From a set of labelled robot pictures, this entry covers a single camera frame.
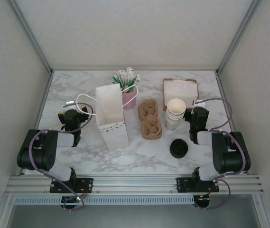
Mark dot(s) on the white paper carry bag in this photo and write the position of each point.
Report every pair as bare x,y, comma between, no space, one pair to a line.
108,99

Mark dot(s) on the black coffee cup lid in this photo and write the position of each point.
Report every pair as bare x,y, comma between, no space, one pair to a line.
178,145

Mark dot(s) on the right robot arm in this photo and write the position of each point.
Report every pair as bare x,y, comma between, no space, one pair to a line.
229,154

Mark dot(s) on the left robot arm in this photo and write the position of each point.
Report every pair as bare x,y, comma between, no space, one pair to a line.
42,152

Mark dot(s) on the cream paper cup stack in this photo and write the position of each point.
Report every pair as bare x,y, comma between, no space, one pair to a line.
172,122

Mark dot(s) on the brown cardboard napkin box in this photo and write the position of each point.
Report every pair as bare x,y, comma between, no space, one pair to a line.
197,89

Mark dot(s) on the white paper napkins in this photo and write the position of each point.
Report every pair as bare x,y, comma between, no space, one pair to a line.
179,89

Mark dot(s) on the brown pulp cup carrier stack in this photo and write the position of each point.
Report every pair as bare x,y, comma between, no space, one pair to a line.
150,129

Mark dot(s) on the pink holder cup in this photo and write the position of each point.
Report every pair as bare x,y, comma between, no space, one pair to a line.
130,102

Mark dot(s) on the wrapped stirrers and sugar sticks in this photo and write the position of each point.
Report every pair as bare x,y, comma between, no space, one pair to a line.
125,77

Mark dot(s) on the left controller circuit board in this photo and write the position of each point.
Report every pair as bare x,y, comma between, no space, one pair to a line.
73,200

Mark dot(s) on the controller circuit board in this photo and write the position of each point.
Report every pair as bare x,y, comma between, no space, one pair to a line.
73,200
202,200

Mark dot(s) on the right controller circuit board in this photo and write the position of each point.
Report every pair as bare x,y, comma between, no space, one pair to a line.
202,200

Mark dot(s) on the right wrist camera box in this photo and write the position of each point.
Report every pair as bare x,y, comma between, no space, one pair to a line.
198,103

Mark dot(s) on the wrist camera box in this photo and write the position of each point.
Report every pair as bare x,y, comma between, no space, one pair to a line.
70,103
198,103

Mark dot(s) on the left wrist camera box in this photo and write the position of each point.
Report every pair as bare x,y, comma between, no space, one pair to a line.
70,103

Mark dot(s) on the aluminium left side rail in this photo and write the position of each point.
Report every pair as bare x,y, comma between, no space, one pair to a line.
45,95

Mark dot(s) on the aluminium rail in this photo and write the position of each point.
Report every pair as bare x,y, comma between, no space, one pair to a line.
45,95
134,184
223,95

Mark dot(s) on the aluminium right side rail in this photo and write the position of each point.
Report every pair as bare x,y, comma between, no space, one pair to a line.
223,95

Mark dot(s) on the aluminium front rail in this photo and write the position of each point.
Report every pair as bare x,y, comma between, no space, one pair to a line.
134,184

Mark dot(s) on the aluminium left frame post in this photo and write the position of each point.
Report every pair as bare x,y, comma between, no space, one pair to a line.
32,35

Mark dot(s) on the aluminium frame post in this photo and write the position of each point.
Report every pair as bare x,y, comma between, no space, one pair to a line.
238,35
32,35

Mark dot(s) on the aluminium right frame post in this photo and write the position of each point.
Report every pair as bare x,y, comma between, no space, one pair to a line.
238,35

